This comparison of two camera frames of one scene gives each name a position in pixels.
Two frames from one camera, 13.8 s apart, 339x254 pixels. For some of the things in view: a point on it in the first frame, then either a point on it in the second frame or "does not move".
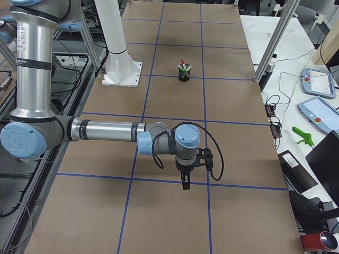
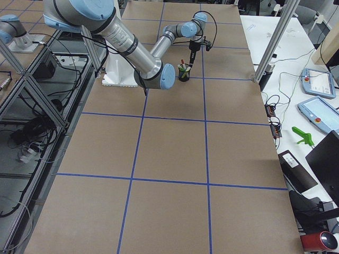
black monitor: x=323 y=161 does not move
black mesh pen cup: x=184 y=75 does not move
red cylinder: x=324 y=240 does not move
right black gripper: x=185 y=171 → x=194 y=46
